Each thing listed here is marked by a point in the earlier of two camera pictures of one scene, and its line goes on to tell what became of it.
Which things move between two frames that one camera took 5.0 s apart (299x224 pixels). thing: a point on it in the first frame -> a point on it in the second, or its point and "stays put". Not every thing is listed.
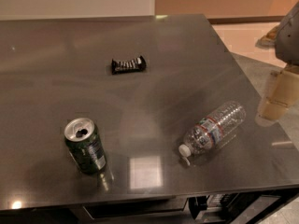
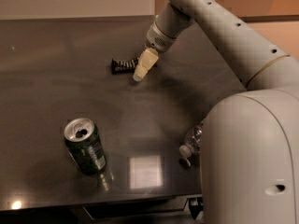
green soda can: x=85 y=144 stays put
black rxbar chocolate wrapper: x=135 y=65 stays put
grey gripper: x=290 y=39 -> x=158 y=42
